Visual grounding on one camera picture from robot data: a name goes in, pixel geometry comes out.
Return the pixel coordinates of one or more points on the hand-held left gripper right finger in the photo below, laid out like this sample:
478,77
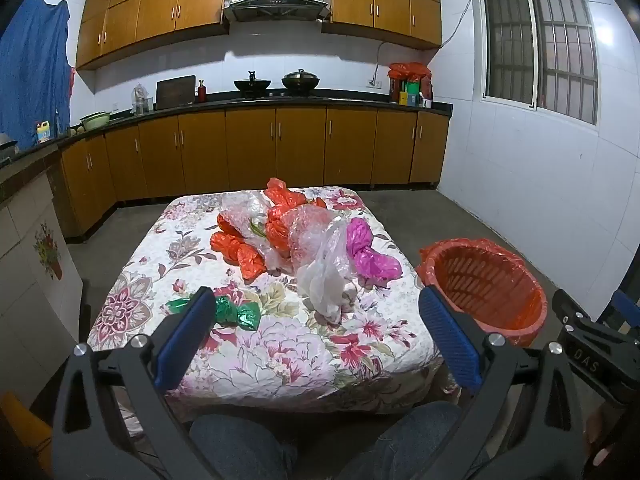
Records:
450,340

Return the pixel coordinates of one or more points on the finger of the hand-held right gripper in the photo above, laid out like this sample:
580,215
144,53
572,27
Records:
567,307
626,304

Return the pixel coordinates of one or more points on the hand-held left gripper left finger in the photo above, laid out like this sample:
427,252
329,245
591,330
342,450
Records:
185,340

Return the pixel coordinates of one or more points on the red plastic waste basket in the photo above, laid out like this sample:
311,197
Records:
520,320

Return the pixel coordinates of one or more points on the green foil bag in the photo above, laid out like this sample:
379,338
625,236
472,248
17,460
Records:
235,311

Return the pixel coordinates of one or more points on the orange plastic wastebasket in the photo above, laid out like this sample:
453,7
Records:
480,280

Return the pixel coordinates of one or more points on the pink plastic bag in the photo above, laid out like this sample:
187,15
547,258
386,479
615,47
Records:
370,255

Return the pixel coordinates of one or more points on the white translucent plastic bag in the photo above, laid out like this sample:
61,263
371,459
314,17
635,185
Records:
325,280

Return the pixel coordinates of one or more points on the person's right hand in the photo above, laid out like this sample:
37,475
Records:
597,430

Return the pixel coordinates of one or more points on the floral tablecloth covered table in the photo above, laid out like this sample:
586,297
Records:
280,360

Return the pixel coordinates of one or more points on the person's right leg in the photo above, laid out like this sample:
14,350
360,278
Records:
400,440

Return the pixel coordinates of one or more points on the person's leg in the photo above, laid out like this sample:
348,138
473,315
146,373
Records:
235,445
400,440

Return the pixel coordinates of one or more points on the person's left leg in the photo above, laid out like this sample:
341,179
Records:
235,445

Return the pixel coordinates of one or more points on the wooden lower cabinets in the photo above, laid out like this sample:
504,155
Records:
250,150

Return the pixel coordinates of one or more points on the wooden cabinets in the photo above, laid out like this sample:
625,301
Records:
250,150
380,0
150,5

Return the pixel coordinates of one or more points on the green basin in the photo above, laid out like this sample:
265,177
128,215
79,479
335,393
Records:
95,121

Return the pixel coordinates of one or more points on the black kitchen countertop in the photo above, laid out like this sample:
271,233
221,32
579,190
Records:
225,102

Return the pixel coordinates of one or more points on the clear jar with bag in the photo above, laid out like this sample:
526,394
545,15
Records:
141,100

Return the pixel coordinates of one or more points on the dark wooden cutting board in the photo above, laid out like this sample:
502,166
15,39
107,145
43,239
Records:
175,92

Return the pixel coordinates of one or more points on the red bottle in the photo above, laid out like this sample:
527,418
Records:
202,92

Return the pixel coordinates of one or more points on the yellow detergent bottle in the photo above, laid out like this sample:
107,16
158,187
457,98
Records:
43,134

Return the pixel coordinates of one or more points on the metal pot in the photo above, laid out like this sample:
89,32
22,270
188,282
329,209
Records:
6,147

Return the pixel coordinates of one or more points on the black wok with lid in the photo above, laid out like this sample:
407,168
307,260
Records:
252,85
300,81

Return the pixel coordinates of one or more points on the barred window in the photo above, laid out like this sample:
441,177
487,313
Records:
540,45

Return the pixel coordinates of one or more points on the blue hanging cloth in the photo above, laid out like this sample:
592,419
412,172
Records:
35,70

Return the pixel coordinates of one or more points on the wooden upper cabinets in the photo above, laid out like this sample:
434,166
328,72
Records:
380,0
150,5

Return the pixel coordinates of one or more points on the flower wall sticker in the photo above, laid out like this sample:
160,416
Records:
49,250

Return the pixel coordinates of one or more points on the wall outlet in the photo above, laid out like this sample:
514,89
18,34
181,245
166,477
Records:
374,83

